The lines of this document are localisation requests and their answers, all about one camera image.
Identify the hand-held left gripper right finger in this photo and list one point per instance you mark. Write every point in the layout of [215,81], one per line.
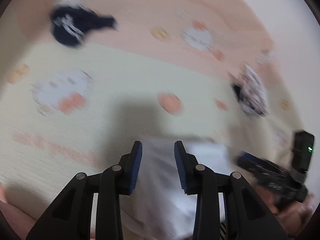
[180,170]

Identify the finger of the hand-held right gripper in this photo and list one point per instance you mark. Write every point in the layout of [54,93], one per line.
[257,166]

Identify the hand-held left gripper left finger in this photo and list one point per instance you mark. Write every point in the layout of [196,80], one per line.
[136,170]

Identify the white shirt with navy trim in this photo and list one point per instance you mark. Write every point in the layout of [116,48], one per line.
[160,192]

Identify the person's right hand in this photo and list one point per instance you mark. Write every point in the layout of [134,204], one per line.
[292,217]

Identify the white folded garment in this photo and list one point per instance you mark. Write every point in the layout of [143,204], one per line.
[253,92]

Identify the navy striped folded garment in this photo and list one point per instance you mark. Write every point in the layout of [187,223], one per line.
[238,92]

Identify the pink and cream printed blanket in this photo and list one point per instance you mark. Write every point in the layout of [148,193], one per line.
[100,92]

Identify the navy shorts with white stripes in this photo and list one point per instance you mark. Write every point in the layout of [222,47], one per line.
[72,26]

